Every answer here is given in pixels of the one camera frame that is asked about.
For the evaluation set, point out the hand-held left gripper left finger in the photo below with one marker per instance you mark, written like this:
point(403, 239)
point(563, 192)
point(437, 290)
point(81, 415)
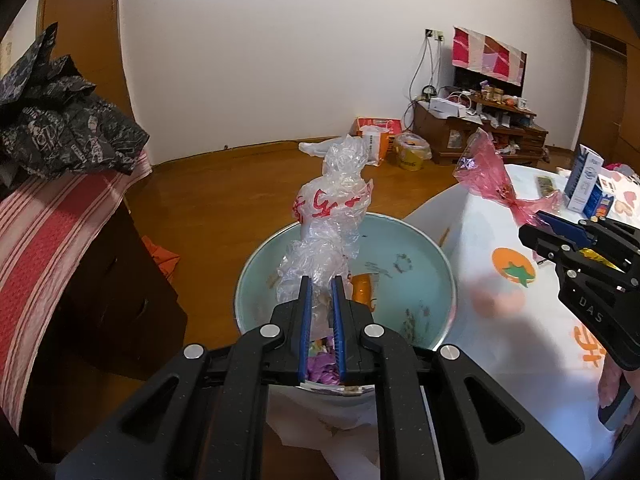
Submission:
point(305, 330)

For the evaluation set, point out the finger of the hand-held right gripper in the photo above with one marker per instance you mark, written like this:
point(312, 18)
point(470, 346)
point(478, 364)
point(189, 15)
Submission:
point(545, 245)
point(562, 225)

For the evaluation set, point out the purple wrapper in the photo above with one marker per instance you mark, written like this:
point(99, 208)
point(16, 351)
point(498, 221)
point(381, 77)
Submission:
point(322, 366)

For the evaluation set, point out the fruit-print white tablecloth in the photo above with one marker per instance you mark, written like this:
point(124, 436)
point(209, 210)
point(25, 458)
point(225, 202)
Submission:
point(500, 360)

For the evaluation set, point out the wooden television cabinet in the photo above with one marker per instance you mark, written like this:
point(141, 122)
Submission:
point(445, 135)

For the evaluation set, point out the light blue trash bin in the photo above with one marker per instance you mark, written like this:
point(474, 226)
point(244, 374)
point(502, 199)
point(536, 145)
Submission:
point(415, 280)

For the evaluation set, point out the red striped cloth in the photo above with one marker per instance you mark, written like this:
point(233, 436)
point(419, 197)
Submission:
point(45, 240)

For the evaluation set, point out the orange cardboard box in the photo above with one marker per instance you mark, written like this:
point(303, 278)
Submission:
point(380, 124)

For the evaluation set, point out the black crumpled plastic bag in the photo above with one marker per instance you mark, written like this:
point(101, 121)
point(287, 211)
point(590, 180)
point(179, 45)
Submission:
point(60, 120)

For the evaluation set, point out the clear red-print plastic bag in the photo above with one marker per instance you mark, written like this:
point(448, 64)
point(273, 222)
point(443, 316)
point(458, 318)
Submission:
point(330, 210)

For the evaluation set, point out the wooden wardrobe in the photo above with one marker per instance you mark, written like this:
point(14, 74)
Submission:
point(607, 75)

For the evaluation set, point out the white flat box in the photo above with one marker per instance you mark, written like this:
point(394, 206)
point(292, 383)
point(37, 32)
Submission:
point(445, 106)

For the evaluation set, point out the white orange paper bag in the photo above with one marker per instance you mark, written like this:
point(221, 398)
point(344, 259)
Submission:
point(375, 147)

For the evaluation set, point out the green black snack packet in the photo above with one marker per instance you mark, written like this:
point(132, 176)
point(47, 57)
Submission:
point(547, 186)

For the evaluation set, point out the pink plastic bag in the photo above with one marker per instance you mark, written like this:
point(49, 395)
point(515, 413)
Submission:
point(487, 175)

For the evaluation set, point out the black television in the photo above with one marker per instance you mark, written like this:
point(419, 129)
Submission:
point(465, 82)

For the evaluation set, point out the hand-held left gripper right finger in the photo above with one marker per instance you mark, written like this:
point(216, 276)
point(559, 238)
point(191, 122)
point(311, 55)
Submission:
point(338, 330)

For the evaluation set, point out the wall socket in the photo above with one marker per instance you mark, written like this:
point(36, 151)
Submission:
point(435, 34)

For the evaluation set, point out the tall white carton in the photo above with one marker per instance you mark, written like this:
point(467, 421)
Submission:
point(582, 180)

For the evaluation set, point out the blue white carton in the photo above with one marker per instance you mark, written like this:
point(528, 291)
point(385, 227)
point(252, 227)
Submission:
point(602, 202)

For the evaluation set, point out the pink heart blanket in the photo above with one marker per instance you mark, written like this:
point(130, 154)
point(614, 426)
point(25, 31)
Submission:
point(625, 205)

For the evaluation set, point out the large yellow crumpled wrapper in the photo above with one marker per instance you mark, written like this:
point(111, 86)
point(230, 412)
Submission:
point(600, 257)

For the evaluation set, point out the orange cloth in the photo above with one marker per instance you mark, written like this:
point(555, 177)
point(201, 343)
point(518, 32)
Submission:
point(161, 257)

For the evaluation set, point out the yellow bin with bag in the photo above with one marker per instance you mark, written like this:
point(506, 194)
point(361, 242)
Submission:
point(411, 154)

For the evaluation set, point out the wooden door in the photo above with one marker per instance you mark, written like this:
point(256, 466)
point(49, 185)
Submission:
point(85, 35)

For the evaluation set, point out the patterned cloth covered television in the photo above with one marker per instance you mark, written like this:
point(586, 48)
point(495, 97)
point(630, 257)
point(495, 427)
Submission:
point(490, 55)

